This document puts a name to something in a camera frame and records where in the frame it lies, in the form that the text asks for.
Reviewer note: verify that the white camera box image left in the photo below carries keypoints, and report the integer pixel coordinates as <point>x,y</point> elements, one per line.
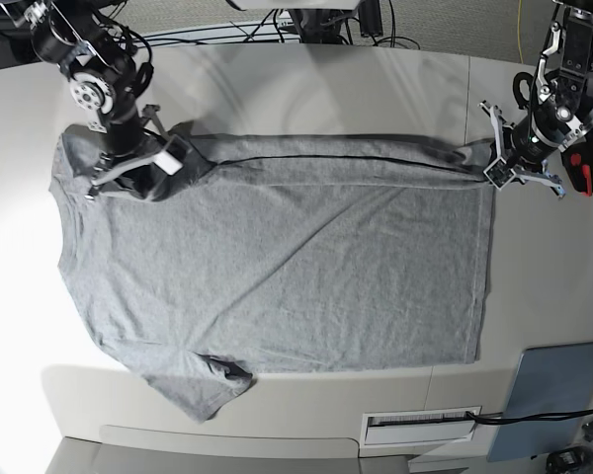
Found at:
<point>172,156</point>

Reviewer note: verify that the black device bottom right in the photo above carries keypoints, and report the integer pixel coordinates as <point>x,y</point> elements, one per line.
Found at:
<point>572,460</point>

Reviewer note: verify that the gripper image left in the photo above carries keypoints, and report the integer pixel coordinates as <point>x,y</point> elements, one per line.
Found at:
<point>126,163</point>

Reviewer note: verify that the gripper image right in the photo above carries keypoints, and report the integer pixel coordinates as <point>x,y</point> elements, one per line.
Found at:
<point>525,153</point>

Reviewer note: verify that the grey-blue laptop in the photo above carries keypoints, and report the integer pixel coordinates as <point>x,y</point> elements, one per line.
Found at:
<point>548,379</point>

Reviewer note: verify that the white table cable grommet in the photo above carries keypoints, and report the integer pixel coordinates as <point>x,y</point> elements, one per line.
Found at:
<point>417,428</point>

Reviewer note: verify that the robot base stand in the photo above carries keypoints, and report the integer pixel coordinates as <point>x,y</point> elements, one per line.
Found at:
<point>328,22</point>

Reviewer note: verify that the black orange clamp tool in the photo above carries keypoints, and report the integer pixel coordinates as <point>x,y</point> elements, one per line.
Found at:
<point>577,161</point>

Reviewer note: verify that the white camera box image right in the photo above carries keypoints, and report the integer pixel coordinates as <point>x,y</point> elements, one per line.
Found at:
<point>499,173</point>

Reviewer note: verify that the white camera box image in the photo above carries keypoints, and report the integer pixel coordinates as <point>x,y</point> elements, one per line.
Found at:
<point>499,173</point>
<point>172,156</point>

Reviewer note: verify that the grey T-shirt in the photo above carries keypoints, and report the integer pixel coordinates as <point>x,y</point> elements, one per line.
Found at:
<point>279,254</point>

